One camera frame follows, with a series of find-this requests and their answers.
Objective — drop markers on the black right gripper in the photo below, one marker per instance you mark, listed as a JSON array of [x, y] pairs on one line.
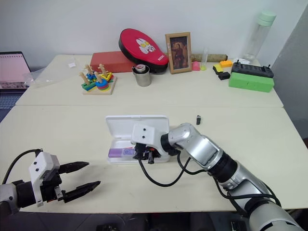
[[144, 151]]

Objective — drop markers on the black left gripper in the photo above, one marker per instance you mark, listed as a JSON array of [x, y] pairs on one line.
[[51, 185]]

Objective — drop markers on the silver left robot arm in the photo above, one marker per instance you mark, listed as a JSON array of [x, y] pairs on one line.
[[8, 196]]

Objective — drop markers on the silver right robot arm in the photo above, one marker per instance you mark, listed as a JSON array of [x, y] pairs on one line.
[[216, 158]]

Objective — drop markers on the purple marker with label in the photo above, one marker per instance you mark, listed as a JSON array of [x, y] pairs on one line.
[[119, 152]]

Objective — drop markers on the white plastic pencil case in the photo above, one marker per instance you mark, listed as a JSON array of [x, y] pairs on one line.
[[120, 127]]

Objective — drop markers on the metal cup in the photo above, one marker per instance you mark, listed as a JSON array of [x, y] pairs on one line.
[[143, 78]]

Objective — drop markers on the wooden shape stacking toy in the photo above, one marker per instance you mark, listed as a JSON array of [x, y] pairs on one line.
[[99, 83]]

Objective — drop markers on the red white item in cup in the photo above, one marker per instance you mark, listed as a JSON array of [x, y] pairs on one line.
[[140, 68]]

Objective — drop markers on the red rectangular box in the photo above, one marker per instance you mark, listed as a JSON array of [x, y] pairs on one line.
[[108, 61]]

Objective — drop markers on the pink block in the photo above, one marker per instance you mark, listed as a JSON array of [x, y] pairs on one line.
[[196, 66]]

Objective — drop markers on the small yellow-green piece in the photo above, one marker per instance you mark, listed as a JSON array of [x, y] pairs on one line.
[[203, 68]]

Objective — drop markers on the red and black punch pad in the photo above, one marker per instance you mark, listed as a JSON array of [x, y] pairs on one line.
[[142, 48]]

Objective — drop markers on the clear plastic bag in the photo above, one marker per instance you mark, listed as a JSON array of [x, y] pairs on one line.
[[50, 74]]

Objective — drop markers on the small black block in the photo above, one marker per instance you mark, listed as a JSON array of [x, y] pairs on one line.
[[223, 75]]

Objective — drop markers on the yellow sponge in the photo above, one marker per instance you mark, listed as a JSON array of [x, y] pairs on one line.
[[217, 68]]

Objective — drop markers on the clear plastic tube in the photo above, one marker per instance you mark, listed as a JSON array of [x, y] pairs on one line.
[[205, 57]]

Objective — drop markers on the brown rolled mat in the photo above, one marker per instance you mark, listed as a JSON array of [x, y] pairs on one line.
[[215, 57]]

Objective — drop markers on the orange toy brick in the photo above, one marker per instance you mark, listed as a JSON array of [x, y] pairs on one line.
[[226, 63]]

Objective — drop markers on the laptop with pink screen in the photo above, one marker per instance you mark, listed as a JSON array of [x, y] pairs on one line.
[[12, 77]]

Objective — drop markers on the green rectangular box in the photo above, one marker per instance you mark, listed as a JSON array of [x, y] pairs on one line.
[[250, 83]]

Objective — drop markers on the white paper piece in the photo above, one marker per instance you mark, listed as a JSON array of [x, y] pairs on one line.
[[240, 60]]

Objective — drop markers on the black device on box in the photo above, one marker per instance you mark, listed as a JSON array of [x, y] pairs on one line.
[[252, 70]]

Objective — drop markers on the clear bottle with green lid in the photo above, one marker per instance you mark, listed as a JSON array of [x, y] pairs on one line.
[[258, 36]]

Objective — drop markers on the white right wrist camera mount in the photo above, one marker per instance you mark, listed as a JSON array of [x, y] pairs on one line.
[[144, 134]]

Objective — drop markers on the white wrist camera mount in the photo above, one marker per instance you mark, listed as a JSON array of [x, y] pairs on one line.
[[41, 160], [144, 134]]

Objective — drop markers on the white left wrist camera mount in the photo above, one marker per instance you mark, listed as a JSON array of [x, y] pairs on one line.
[[41, 160]]

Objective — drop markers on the wooden picture frame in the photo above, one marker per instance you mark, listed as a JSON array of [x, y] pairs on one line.
[[178, 53]]

